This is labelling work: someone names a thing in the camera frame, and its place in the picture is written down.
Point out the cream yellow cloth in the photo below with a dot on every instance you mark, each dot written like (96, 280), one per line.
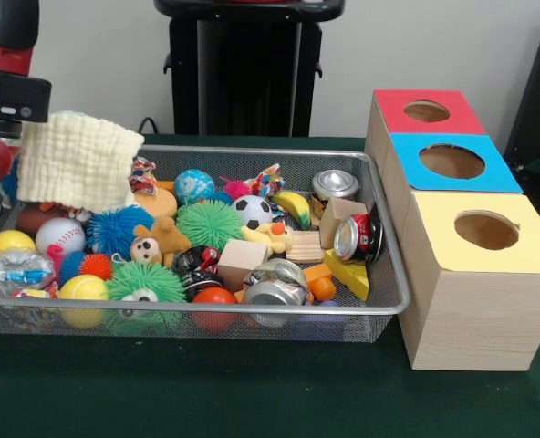
(78, 155)

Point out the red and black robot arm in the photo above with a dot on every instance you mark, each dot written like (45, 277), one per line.
(5, 64)

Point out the clear mesh bin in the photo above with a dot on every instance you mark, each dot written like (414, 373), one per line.
(370, 324)

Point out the wooden box with three holes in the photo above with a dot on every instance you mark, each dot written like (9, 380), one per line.
(471, 310)

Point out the blue spiky ball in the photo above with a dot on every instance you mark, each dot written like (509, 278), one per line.
(119, 230)
(10, 182)

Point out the yellow smiley face ball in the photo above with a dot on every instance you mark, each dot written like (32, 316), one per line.
(9, 242)

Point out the crumpled clear plastic bottle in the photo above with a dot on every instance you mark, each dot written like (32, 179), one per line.
(19, 271)

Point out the white baseball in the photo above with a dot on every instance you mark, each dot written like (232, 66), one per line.
(60, 235)

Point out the plain yellow ball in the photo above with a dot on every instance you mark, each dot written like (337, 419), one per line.
(83, 290)

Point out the green spiky ball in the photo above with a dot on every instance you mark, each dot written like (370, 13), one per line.
(145, 283)
(211, 224)

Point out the brown teddy bear toy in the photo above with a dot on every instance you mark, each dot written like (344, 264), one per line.
(160, 239)

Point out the orange red ball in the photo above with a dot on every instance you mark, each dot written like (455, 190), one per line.
(213, 297)

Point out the black and white soccer ball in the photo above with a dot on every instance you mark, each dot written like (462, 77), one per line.
(254, 212)

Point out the crushed silver can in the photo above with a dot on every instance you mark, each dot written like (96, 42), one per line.
(275, 285)

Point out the dark green table cloth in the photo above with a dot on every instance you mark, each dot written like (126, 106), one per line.
(252, 392)

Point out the yellow wedge block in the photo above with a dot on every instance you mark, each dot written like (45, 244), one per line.
(350, 274)

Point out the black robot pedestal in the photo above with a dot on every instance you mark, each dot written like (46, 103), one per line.
(243, 73)

